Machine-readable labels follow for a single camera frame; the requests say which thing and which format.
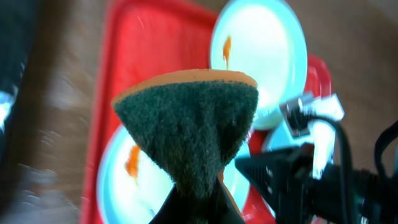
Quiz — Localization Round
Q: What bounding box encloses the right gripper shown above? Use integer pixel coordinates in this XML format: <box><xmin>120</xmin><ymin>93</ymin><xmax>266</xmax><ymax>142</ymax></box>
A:
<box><xmin>235</xmin><ymin>144</ymin><xmax>397</xmax><ymax>223</ymax></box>

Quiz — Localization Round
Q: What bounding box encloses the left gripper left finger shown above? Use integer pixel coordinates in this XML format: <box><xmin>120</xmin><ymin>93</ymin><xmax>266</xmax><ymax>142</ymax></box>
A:
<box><xmin>149</xmin><ymin>187</ymin><xmax>192</xmax><ymax>224</ymax></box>

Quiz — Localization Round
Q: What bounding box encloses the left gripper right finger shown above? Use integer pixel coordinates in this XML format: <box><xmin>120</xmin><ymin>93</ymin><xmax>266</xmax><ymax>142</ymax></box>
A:
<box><xmin>211</xmin><ymin>179</ymin><xmax>244</xmax><ymax>224</ymax></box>

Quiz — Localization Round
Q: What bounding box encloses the white plate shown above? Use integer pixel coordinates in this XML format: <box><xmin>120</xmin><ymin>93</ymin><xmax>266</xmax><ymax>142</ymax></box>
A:
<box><xmin>262</xmin><ymin>121</ymin><xmax>336</xmax><ymax>179</ymax></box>
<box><xmin>210</xmin><ymin>0</ymin><xmax>308</xmax><ymax>130</ymax></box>
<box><xmin>96</xmin><ymin>124</ymin><xmax>251</xmax><ymax>224</ymax></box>

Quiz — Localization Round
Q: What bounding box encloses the green orange sponge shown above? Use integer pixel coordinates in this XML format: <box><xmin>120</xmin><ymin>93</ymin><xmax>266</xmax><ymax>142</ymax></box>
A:
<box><xmin>111</xmin><ymin>68</ymin><xmax>259</xmax><ymax>218</ymax></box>

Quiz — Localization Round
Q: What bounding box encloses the red plastic tray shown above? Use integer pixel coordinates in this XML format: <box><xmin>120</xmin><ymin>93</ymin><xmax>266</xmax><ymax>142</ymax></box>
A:
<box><xmin>81</xmin><ymin>0</ymin><xmax>332</xmax><ymax>223</ymax></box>

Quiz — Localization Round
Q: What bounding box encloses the white plate top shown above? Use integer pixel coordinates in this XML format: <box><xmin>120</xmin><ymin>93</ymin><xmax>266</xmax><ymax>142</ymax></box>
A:
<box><xmin>210</xmin><ymin>0</ymin><xmax>308</xmax><ymax>130</ymax></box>

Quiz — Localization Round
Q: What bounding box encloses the black water basin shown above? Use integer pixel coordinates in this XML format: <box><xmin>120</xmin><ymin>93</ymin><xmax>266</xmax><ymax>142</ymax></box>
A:
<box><xmin>1</xmin><ymin>0</ymin><xmax>40</xmax><ymax>155</ymax></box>

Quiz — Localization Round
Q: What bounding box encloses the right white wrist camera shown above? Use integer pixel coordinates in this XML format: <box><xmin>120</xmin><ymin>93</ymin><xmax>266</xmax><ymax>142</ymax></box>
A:
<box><xmin>273</xmin><ymin>93</ymin><xmax>345</xmax><ymax>179</ymax></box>

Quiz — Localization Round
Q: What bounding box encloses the right black cable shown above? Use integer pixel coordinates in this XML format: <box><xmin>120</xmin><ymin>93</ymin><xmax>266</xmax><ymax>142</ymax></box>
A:
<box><xmin>307</xmin><ymin>114</ymin><xmax>358</xmax><ymax>224</ymax></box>

